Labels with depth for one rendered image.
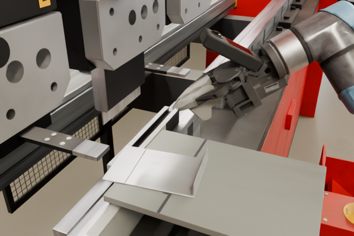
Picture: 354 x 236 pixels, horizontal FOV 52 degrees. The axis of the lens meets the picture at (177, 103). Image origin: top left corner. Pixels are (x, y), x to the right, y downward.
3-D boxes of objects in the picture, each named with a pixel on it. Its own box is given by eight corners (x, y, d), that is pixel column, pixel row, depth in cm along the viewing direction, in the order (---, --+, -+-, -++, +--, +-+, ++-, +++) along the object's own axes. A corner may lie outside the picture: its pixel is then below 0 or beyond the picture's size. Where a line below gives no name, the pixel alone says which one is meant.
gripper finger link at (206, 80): (185, 126, 72) (226, 104, 71) (169, 104, 69) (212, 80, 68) (183, 118, 75) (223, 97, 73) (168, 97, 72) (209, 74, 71)
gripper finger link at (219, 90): (199, 109, 65) (243, 85, 64) (195, 102, 65) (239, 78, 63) (195, 97, 70) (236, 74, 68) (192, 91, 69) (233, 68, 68)
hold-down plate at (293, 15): (290, 29, 161) (291, 22, 159) (277, 28, 162) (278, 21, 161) (298, 14, 185) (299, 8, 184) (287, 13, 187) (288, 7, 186)
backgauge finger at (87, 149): (80, 185, 51) (76, 156, 49) (-49, 144, 61) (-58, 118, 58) (124, 142, 61) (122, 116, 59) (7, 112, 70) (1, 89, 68)
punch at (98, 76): (109, 126, 47) (102, 57, 43) (96, 123, 48) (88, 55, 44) (145, 95, 55) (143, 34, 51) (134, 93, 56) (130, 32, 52)
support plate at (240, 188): (314, 269, 39) (316, 263, 38) (103, 201, 48) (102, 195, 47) (325, 171, 53) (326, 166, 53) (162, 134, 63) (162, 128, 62)
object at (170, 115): (126, 186, 54) (124, 169, 52) (108, 180, 55) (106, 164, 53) (179, 122, 70) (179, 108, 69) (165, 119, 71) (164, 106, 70)
